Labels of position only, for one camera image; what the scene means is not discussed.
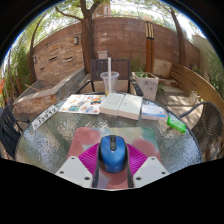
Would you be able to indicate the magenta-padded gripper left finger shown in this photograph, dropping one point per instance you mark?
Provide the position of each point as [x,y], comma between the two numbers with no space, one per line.
[88,160]

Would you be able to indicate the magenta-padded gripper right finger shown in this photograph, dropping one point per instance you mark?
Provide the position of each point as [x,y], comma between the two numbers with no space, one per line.
[137,160]

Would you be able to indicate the blue computer mouse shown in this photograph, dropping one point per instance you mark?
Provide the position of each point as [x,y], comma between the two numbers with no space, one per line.
[112,153]

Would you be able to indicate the floral print mouse pad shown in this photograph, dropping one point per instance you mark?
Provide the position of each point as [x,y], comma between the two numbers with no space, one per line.
[85,136]

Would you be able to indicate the small white blue booklet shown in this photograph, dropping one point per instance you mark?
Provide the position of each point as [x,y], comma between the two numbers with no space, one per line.
[153,111]

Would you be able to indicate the green plastic case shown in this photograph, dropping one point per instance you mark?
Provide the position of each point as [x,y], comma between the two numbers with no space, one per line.
[176,124]

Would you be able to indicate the open white book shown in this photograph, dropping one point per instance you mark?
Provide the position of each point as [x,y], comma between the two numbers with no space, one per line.
[121,105]

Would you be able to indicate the white concrete planter box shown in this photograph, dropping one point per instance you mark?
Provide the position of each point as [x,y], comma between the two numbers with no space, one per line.
[148,86]

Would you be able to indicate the raised stone garden bed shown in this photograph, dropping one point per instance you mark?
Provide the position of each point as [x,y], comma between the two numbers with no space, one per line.
[43,96]

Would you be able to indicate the brown wicker chair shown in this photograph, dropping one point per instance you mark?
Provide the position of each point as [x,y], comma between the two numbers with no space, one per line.
[208,123]

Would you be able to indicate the clear plastic cup with straw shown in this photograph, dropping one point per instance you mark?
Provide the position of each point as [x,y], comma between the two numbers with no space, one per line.
[109,81]

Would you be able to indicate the dark wooden slatted chair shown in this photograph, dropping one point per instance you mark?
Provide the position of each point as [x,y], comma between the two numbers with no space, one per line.
[125,68]

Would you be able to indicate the beige stone slab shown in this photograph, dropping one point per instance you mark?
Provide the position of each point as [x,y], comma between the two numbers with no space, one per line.
[162,68]

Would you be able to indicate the curved wooden slat bench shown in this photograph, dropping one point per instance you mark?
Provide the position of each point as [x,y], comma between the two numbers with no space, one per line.
[196,83]

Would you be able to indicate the forked tree trunk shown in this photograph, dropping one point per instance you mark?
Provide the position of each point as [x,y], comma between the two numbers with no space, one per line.
[87,43]

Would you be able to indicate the slim tree trunk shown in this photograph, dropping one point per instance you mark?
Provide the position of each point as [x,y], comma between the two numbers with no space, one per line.
[180,40]

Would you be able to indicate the white wall utility box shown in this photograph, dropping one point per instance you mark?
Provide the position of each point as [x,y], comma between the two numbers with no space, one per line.
[102,55]

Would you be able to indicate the black wall lamp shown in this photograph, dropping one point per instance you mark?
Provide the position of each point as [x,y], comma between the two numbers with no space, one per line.
[76,40]
[34,59]

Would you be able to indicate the wooden garden lamp post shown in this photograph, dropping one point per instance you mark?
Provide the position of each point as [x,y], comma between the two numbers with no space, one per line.
[149,46]

